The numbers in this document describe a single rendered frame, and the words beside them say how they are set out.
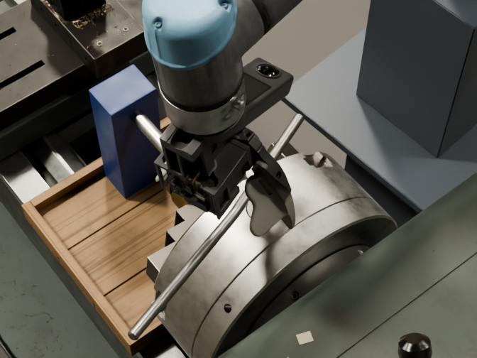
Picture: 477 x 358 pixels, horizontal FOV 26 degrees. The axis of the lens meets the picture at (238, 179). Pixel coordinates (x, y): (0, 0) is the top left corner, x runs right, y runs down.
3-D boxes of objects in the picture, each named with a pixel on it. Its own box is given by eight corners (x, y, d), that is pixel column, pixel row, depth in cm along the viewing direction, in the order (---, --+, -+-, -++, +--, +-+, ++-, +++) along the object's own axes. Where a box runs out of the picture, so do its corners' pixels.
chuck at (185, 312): (377, 266, 152) (385, 158, 124) (206, 398, 144) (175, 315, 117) (336, 224, 156) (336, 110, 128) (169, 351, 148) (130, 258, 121)
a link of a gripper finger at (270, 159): (262, 200, 107) (214, 144, 103) (271, 187, 108) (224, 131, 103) (292, 204, 104) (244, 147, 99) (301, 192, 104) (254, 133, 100)
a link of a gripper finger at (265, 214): (267, 261, 108) (216, 204, 103) (297, 217, 110) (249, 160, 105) (286, 265, 106) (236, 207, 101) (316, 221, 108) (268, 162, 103)
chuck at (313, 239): (392, 282, 150) (405, 177, 123) (221, 418, 143) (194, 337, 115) (377, 266, 152) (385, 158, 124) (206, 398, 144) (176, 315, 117)
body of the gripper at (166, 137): (160, 190, 104) (140, 126, 94) (207, 127, 107) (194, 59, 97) (223, 224, 102) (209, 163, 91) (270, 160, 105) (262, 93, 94)
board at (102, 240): (319, 227, 164) (320, 214, 161) (131, 356, 152) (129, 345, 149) (206, 107, 177) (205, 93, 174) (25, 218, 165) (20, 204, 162)
